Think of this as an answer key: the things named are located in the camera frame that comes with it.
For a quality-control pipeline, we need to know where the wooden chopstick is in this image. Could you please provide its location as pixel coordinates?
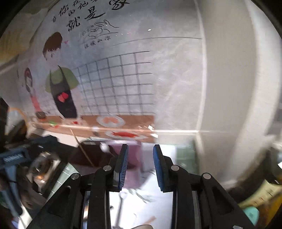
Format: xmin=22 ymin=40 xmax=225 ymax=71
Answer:
xmin=69 ymin=129 xmax=94 ymax=167

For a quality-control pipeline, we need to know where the purple plastic utensil bin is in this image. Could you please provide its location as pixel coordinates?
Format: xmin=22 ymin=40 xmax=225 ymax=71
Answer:
xmin=73 ymin=140 xmax=177 ymax=190

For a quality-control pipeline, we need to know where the teal capped salt shaker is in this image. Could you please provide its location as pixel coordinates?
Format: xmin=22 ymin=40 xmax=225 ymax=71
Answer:
xmin=243 ymin=206 xmax=260 ymax=226

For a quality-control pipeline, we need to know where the white ended utensil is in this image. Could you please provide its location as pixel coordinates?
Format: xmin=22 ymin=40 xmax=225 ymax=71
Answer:
xmin=99 ymin=142 xmax=114 ymax=157

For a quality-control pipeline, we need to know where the white green patterned table mat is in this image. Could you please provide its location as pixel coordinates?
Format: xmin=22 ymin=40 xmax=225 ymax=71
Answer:
xmin=46 ymin=143 xmax=199 ymax=229

